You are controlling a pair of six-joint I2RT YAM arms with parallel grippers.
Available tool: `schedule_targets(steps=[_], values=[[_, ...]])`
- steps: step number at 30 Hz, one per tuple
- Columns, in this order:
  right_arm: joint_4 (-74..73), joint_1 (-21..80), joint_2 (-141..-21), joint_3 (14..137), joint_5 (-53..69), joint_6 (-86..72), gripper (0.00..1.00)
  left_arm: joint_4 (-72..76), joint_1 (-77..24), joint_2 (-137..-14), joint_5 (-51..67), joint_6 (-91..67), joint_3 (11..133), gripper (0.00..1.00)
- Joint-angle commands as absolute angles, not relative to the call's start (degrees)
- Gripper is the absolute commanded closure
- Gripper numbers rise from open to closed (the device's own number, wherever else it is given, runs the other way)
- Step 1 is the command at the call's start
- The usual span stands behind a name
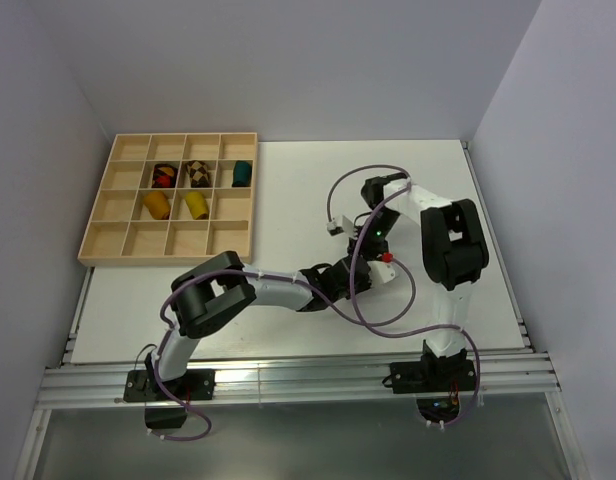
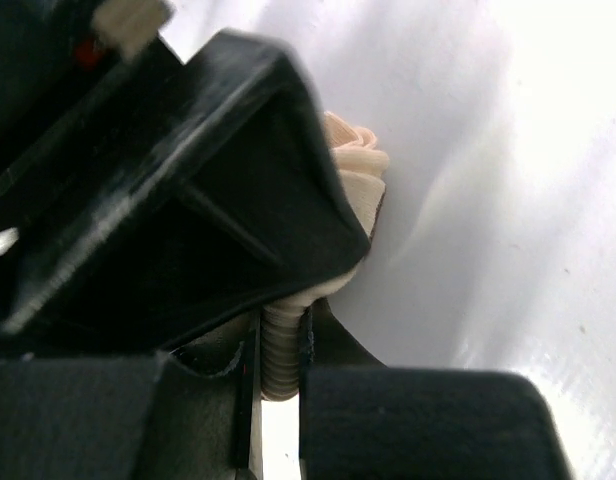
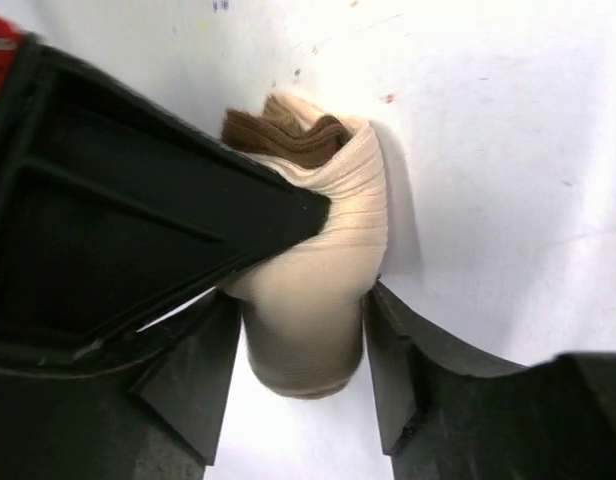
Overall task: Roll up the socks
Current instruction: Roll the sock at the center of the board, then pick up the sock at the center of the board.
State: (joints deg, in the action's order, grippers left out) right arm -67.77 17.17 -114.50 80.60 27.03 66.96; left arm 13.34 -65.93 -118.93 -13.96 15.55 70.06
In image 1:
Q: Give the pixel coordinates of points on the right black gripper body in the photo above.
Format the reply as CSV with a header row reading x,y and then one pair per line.
x,y
373,239

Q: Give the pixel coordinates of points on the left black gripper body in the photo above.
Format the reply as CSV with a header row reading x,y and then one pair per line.
x,y
363,284

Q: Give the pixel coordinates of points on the yellow bear sock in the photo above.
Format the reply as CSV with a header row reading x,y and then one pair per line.
x,y
197,205

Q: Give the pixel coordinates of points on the mustard yellow sock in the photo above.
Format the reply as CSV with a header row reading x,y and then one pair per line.
x,y
157,204

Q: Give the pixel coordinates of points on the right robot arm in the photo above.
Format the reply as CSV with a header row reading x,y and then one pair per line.
x,y
454,254

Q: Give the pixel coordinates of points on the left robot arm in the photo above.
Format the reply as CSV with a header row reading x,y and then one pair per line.
x,y
205,299

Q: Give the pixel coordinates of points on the dark green rolled sock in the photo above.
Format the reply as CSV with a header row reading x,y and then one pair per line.
x,y
242,174

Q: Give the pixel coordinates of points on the brown checkered rolled sock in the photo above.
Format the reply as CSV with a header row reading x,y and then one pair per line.
x,y
198,174

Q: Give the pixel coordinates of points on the wooden compartment tray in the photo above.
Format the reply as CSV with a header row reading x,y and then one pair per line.
x,y
120,230

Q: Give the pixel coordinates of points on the red black rolled sock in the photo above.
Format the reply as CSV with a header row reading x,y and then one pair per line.
x,y
164,176

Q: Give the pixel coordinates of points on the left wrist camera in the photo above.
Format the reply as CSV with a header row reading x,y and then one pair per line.
x,y
382,272

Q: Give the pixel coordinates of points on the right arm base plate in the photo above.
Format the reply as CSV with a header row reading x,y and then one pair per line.
x,y
416,378

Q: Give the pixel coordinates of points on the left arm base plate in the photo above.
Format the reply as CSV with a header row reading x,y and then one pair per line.
x,y
194,385

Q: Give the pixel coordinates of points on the aluminium frame rail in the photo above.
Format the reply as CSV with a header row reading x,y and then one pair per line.
x,y
268,381

